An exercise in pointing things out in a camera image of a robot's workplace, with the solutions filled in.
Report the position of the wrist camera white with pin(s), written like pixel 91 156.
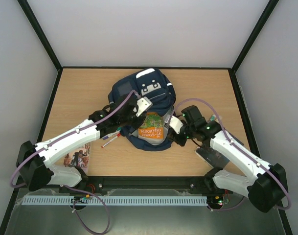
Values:
pixel 143 104
pixel 173 123

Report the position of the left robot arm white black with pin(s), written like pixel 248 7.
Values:
pixel 36 162

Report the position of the purple illustrated book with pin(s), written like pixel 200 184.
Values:
pixel 79 157

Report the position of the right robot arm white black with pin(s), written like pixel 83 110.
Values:
pixel 213 135

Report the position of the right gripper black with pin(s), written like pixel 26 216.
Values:
pixel 175 136

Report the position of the orange treehouse book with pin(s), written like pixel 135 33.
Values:
pixel 152 129

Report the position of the light blue cable duct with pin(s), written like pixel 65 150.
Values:
pixel 58 200

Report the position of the black aluminium frame rail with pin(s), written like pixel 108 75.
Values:
pixel 148 182

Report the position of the green cap marker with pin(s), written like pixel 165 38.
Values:
pixel 212 118

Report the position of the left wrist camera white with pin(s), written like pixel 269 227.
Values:
pixel 143 104

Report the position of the dark blue fantasy book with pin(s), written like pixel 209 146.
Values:
pixel 212 157

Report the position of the purple cap marker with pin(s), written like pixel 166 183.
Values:
pixel 110 135

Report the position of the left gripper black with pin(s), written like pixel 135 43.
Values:
pixel 138 124

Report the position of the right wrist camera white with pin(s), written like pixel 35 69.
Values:
pixel 173 123

